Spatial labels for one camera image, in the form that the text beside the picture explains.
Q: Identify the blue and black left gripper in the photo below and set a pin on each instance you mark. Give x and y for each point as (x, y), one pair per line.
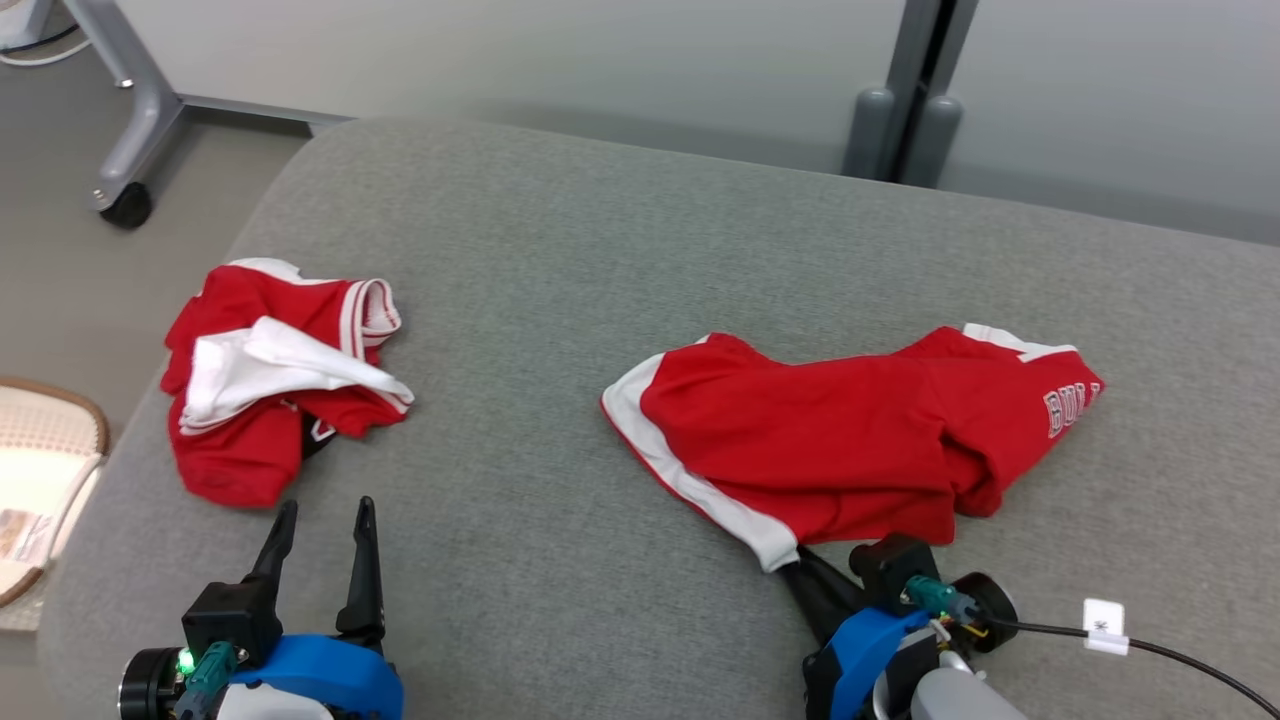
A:
(330, 670)

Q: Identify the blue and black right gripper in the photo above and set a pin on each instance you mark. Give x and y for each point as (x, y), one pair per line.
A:
(865, 650)

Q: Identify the red jersey with white trim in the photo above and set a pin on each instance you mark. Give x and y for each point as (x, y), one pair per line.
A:
(240, 440)

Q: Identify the red shorts with white stripe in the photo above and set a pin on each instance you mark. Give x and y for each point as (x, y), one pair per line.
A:
(830, 440)

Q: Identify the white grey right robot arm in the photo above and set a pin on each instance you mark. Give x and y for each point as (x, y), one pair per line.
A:
(960, 700)

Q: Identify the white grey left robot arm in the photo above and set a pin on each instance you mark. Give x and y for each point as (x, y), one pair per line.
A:
(270, 708)

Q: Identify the woven rim laundry basket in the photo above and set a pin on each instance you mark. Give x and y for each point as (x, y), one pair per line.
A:
(45, 420)

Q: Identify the black caster wheel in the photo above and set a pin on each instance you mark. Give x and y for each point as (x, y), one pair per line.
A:
(128, 207)

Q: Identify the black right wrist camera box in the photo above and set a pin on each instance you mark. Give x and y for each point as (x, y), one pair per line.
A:
(890, 565)

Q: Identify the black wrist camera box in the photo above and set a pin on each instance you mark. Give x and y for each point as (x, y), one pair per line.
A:
(230, 620)
(890, 565)

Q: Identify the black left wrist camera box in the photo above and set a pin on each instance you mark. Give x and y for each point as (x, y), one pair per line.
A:
(230, 620)

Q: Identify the grey cylindrical post foot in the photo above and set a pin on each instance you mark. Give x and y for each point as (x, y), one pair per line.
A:
(868, 130)
(932, 140)

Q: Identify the grey metal table leg frame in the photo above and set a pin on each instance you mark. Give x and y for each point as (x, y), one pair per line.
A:
(150, 100)

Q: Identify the dark partition post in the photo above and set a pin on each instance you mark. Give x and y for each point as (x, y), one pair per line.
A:
(925, 60)

